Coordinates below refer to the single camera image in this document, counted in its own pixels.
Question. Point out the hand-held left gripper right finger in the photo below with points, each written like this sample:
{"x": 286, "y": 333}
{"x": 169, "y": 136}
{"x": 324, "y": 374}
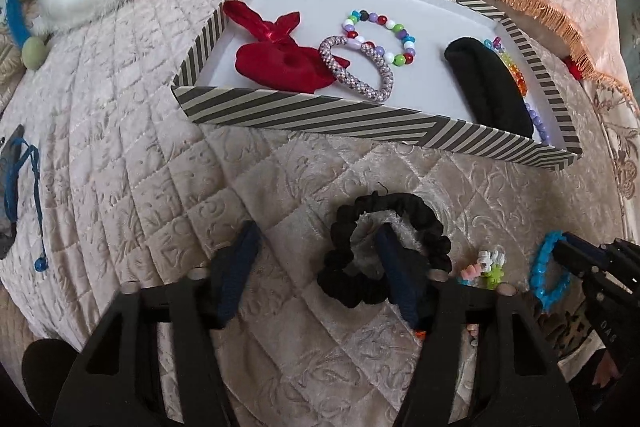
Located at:
{"x": 402, "y": 287}

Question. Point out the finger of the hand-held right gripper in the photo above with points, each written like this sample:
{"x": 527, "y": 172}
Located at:
{"x": 580, "y": 257}

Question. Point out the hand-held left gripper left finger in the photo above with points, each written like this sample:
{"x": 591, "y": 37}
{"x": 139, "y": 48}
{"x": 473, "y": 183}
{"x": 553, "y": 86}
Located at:
{"x": 242, "y": 264}

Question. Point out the black scrunchie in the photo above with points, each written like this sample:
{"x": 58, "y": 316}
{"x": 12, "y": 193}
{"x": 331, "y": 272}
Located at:
{"x": 350, "y": 292}

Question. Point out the striped rectangular tray box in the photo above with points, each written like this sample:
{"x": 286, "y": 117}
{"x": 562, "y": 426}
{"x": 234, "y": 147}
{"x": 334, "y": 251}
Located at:
{"x": 350, "y": 117}

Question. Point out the black velvet headband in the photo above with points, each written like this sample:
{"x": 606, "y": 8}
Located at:
{"x": 490, "y": 92}

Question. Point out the red bow scrunchie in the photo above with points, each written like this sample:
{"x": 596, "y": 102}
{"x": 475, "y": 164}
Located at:
{"x": 270, "y": 62}

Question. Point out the person's right hand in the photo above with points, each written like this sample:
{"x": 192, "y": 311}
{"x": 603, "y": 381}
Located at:
{"x": 605, "y": 367}

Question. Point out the small pink hair clip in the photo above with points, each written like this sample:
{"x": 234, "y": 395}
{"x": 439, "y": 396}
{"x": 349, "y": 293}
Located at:
{"x": 468, "y": 275}

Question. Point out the leopard print hair accessory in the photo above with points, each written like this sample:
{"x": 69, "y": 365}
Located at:
{"x": 555, "y": 332}

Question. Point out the small green hair clip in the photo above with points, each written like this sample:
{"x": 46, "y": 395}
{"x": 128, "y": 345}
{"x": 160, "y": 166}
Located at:
{"x": 492, "y": 278}

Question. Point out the embroidered beige fabric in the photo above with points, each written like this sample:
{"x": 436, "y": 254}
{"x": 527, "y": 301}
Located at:
{"x": 620, "y": 142}

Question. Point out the quilted beige bedspread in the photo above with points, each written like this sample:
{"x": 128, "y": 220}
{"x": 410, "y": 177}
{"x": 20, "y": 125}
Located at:
{"x": 150, "y": 167}

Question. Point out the small red object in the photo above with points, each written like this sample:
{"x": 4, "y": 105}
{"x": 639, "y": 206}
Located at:
{"x": 574, "y": 68}

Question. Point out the black smartphone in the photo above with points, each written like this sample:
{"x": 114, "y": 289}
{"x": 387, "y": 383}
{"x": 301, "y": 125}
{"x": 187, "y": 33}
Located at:
{"x": 7, "y": 187}

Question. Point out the green and blue plush toy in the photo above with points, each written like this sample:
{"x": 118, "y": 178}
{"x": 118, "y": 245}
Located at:
{"x": 32, "y": 54}

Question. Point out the floral upholstered cushion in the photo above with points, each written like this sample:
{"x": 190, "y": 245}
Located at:
{"x": 7, "y": 72}

